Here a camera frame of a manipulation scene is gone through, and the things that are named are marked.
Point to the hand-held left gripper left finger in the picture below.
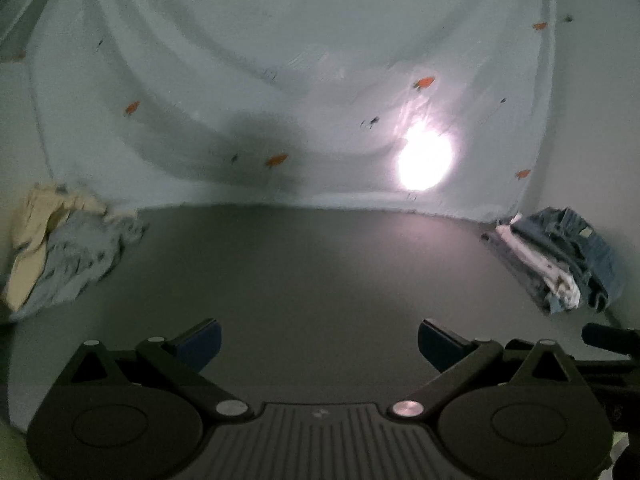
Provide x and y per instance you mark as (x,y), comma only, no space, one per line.
(200,344)

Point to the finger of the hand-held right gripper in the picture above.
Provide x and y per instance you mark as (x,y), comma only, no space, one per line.
(600,367)
(610,338)

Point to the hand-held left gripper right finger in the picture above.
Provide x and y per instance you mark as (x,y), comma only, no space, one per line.
(436,346)

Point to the blue denim jeans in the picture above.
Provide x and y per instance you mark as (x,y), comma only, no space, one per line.
(575,245)

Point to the light grey folded garment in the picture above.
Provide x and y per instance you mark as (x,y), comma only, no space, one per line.
(562,306)

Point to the white garment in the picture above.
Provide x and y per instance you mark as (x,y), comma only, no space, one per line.
(535,260)

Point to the dark grey folded garment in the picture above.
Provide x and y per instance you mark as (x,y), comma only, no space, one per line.
(492,241)

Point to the grey-blue shirt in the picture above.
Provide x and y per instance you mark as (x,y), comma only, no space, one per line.
(80,255)

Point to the cream garment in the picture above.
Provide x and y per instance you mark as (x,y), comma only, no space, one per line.
(30,230)

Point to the green cloth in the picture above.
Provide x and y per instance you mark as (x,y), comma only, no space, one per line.
(12,460)

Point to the carrot printed sheet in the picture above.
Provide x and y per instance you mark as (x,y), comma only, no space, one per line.
(250,60)

